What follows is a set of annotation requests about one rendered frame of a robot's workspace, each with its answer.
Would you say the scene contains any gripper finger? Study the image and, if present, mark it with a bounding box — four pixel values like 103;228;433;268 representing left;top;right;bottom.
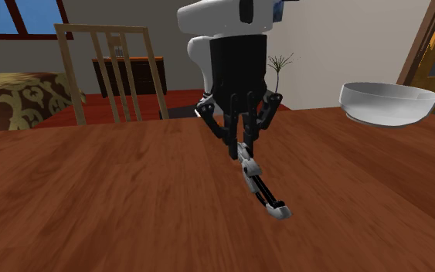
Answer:
242;90;284;158
195;92;240;161

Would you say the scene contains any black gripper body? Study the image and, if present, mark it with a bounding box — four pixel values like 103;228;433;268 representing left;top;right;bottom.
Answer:
209;34;269;114

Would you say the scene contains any grey and black kitchen tool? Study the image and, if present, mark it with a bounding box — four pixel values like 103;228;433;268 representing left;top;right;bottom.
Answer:
237;141;293;221

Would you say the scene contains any thin potted plant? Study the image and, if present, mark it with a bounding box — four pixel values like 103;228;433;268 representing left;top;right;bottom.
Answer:
267;53;296;95

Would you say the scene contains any dark dresser with orange top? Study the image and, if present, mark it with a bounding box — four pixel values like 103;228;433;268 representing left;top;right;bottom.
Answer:
91;45;168;99

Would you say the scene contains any white bowl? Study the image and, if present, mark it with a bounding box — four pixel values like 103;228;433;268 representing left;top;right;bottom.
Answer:
338;82;435;128

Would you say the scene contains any brown wooden table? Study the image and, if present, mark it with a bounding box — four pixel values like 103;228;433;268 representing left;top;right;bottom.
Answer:
0;106;435;272

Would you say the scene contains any light wooden chair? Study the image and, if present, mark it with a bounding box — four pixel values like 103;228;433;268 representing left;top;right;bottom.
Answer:
53;23;171;127

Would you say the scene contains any wooden door with glass panes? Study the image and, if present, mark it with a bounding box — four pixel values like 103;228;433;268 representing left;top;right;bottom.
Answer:
396;0;435;122

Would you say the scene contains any bed with patterned brown cover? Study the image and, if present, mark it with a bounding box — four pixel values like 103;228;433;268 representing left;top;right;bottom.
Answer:
0;71;87;134

